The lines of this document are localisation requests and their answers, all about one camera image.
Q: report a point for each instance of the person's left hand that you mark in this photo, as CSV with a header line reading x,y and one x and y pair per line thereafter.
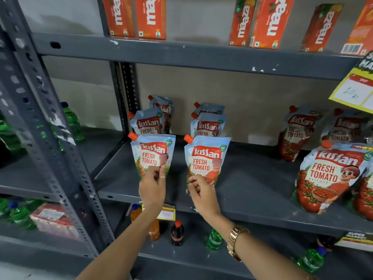
x,y
152,192

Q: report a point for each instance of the person's right hand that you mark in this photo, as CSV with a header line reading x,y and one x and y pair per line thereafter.
x,y
205,199

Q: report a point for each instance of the person's right fingers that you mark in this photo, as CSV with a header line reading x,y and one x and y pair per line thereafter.
x,y
196,185

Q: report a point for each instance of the person's left fingers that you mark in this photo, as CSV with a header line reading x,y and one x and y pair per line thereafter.
x,y
162,172

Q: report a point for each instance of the ketchup pouch with orange cap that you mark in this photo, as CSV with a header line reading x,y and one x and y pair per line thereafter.
x,y
151,154
205,160

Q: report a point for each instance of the person's left forearm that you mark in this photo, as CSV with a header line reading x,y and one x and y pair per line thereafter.
x,y
125,244

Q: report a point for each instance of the person's right forearm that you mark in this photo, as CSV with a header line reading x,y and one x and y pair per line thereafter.
x,y
262,256

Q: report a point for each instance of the small yellow price tag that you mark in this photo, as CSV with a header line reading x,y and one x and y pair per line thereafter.
x,y
168,214

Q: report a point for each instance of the orange soda bottle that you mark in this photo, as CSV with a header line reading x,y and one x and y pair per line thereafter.
x,y
135,213

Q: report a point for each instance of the dark cola bottle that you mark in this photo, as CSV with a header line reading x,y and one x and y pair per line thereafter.
x,y
177,234

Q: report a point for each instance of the green soda bottle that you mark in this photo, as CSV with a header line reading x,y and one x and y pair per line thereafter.
x,y
311,259
20,215
72,122
215,240
10,139

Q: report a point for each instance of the grey metal shelf rack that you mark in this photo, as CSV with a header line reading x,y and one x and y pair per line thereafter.
x,y
38,119
256,183

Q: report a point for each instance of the gold wristwatch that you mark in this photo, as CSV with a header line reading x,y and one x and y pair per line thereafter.
x,y
235,239

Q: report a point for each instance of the red plastic-wrapped packet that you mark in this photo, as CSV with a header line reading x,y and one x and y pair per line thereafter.
x,y
54,218

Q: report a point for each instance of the group of tomato sauce packs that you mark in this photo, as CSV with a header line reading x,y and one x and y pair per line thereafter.
x,y
326,174

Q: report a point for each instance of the yellow and black price tag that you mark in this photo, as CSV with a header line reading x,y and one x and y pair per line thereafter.
x,y
357,241

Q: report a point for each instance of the row of orange juice cartons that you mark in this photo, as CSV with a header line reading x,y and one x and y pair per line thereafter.
x,y
269,20

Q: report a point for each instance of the large yellow price tag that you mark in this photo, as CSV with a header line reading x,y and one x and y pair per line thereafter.
x,y
354,90

